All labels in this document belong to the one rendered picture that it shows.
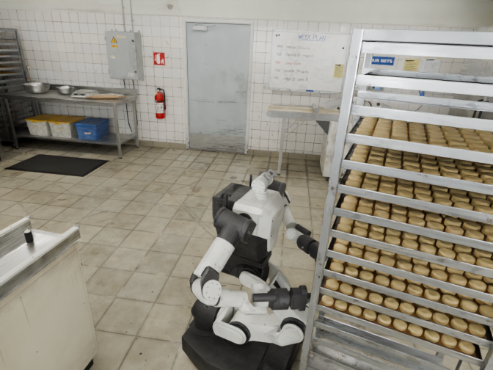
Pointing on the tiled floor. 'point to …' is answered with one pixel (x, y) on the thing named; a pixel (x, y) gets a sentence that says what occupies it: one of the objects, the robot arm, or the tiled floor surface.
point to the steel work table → (77, 103)
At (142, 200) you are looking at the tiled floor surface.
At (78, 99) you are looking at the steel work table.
